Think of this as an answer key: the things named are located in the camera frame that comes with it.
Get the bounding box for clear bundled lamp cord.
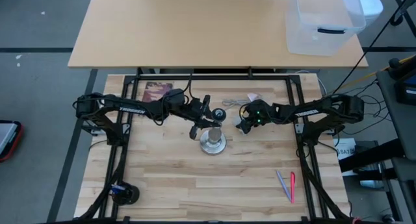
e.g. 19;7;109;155
221;93;261;108

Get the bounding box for white plastic seat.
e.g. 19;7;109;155
356;0;384;25

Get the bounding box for beige wooden desk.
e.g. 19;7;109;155
67;0;369;69

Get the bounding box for red-edged tablet case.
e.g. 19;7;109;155
0;119;25;164

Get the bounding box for black equipment cart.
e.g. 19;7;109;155
337;56;416;224

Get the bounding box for black aluminium table frame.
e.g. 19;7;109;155
76;67;354;224

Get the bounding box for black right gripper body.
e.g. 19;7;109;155
241;99;272;129

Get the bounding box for white paper label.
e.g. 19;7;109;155
334;138;358;160

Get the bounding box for yellow cord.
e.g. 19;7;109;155
324;54;416;97

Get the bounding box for red pen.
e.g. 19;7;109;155
289;171;296;205

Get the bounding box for silver metal table lamp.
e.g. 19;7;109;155
199;107;228;156

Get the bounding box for thin black pole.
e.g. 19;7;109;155
324;0;416;100

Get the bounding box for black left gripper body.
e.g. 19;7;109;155
179;94;212;121

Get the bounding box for black floor cables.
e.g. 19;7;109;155
339;80;393;136

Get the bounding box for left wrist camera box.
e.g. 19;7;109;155
190;98;204;113

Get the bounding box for lilac pen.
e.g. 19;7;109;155
275;169;293;203

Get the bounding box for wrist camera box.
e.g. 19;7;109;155
252;108;267;127
190;98;204;113

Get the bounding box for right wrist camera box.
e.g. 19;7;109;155
252;108;267;127

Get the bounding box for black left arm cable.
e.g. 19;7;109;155
186;72;196;100

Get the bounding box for clear plastic storage bin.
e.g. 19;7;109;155
285;0;367;57

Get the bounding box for book with reddish cover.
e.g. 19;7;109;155
142;81;174;103

